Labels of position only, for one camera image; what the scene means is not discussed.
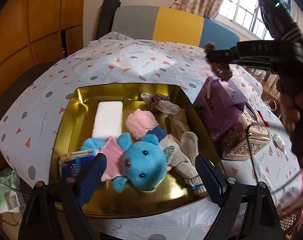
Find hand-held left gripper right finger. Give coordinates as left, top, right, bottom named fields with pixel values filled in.
left=195, top=154, right=284, bottom=240

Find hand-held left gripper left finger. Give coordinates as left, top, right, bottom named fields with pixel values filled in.
left=18, top=152, right=108, bottom=240

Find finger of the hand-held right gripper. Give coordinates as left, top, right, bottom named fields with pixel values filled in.
left=205, top=46, right=240, bottom=65

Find dark red scrunchie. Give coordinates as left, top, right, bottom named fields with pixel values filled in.
left=204, top=42, right=233, bottom=82

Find blue plush toy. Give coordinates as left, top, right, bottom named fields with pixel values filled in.
left=81, top=127, right=182, bottom=193

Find gold tray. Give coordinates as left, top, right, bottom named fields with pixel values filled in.
left=48, top=83, right=227, bottom=218

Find white dotted cloth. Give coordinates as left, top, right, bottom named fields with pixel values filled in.
left=141, top=92, right=185, bottom=115

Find person's right hand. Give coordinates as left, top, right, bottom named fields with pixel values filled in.
left=277, top=79, right=303, bottom=133

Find blue tissue packet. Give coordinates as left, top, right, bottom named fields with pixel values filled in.
left=58, top=149, right=98, bottom=181

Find grey knit glove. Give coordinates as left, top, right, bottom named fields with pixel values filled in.
left=164, top=131, right=208, bottom=197

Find window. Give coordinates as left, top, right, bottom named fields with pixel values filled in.
left=214, top=0, right=292, bottom=41

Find purple box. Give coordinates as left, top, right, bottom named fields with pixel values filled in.
left=193, top=76, right=247, bottom=146

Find grey yellow blue headboard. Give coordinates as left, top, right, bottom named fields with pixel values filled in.
left=111, top=5, right=240, bottom=48

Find gold woven tissue box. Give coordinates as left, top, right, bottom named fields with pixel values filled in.
left=221, top=102, right=272, bottom=159

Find beige cloth pouch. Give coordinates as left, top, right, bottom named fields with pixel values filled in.
left=170, top=109, right=191, bottom=141

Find white foam block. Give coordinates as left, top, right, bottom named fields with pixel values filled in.
left=91, top=101, right=123, bottom=139

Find pink towel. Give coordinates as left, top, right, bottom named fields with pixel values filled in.
left=126, top=111, right=157, bottom=141

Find crumpled white wrapper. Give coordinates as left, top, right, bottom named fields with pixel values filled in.
left=272, top=133, right=287, bottom=152

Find green white paper packets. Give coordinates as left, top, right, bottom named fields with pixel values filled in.
left=0, top=168, right=23, bottom=214

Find black chair back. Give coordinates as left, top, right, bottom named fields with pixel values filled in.
left=96, top=0, right=122, bottom=40

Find wooden wardrobe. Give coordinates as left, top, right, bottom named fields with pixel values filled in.
left=0, top=0, right=88, bottom=105

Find thin black cable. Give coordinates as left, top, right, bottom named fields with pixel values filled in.
left=245, top=124, right=303, bottom=195

